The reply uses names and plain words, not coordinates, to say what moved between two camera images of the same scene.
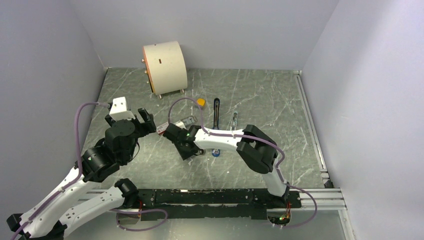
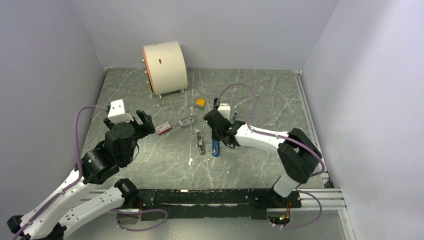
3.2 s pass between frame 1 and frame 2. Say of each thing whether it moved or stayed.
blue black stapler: stayed
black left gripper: stayed
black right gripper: moved
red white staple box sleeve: stayed
